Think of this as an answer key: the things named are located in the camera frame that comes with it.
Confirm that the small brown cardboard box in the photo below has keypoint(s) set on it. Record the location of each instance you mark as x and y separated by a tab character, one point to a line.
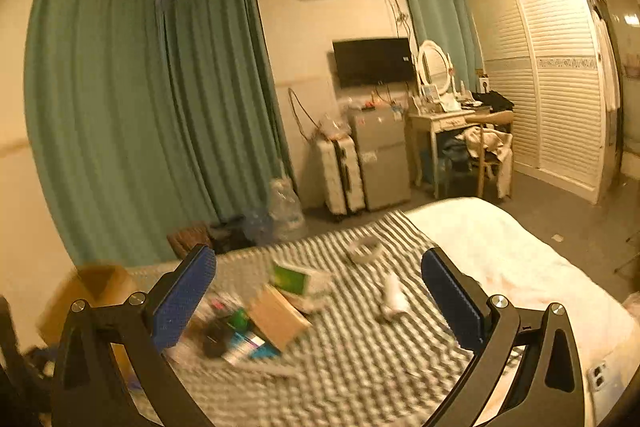
276	318

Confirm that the narrow green curtain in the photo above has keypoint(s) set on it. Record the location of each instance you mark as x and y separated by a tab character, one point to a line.
449	23

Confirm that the white louvered wardrobe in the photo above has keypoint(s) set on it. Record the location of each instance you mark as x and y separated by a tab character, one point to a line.
552	59

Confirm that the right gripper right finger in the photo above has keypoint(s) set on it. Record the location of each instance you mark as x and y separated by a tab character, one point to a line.
546	389

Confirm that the black wall television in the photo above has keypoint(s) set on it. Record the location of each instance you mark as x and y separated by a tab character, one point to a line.
372	62

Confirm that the grey mini fridge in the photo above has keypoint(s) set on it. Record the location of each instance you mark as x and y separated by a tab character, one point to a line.
379	135

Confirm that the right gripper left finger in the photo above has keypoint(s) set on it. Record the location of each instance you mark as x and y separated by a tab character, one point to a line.
88	388

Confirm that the large green curtain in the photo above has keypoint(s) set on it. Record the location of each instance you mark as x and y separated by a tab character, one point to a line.
148	116

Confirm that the white bed mattress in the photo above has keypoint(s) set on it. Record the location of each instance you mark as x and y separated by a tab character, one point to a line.
490	246

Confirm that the green checkered cloth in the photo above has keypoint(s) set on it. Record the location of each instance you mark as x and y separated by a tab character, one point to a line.
351	368

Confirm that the patterned brown bag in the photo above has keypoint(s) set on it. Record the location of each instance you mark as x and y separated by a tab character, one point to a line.
184	240

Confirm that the green white box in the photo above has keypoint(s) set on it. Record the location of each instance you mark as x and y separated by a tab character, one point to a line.
299	281

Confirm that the white dressing table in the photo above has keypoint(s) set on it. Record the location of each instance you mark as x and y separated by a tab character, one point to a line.
424	131

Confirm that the white tape roll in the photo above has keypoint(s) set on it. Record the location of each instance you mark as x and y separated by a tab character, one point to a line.
365	249

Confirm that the wooden chair with clothes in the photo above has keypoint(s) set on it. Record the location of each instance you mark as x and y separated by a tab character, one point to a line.
488	139

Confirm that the white oval vanity mirror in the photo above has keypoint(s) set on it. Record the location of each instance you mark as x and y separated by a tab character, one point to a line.
434	69

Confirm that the white tube bottle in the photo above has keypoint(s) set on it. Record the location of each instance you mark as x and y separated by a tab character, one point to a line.
394	301

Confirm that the white suitcase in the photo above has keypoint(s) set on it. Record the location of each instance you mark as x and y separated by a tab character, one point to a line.
342	184

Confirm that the clear water jug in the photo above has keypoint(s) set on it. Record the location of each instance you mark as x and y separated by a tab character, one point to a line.
285	211

